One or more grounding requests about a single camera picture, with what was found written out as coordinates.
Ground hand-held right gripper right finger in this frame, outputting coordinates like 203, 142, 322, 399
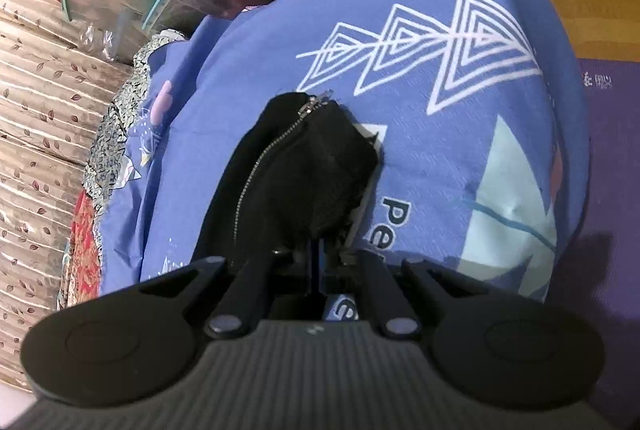
324, 250, 490, 342

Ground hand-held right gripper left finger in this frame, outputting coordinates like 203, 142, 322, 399
140, 237, 321, 342

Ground black pants with zipper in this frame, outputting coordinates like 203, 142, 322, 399
192, 90, 384, 293

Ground blue printed bedsheet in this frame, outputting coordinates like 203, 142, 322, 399
97, 0, 594, 327

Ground grey speckled cloth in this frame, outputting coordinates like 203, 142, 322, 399
81, 32, 187, 207

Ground purple mat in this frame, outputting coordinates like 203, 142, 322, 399
539, 57, 640, 430

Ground beige leaf-patterned curtain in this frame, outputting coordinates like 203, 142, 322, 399
0, 0, 153, 363

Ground clear plastic bag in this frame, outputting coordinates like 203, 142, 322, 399
74, 21, 132, 62

